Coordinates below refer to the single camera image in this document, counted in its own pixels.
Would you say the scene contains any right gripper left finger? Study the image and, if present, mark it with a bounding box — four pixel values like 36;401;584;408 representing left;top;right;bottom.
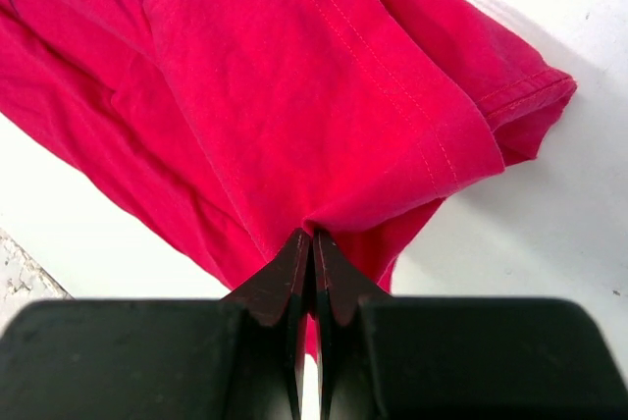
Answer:
1;230;311;419

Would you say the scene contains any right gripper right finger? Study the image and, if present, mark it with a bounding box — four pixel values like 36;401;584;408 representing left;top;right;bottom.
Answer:
312;232;627;419

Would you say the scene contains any bright red t shirt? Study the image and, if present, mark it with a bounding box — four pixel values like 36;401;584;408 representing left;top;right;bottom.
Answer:
0;0;578;357

